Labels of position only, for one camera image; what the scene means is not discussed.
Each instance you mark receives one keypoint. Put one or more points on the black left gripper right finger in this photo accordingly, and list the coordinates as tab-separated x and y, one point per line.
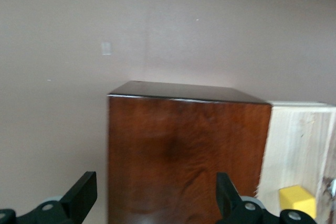
231	205

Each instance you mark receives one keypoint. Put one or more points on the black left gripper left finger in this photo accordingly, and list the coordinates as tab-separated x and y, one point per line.
76	200

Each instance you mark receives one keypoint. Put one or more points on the yellow block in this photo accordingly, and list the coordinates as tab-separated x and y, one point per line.
298	201

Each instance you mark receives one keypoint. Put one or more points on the dark brown wooden cabinet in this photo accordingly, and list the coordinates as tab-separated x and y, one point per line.
183	155

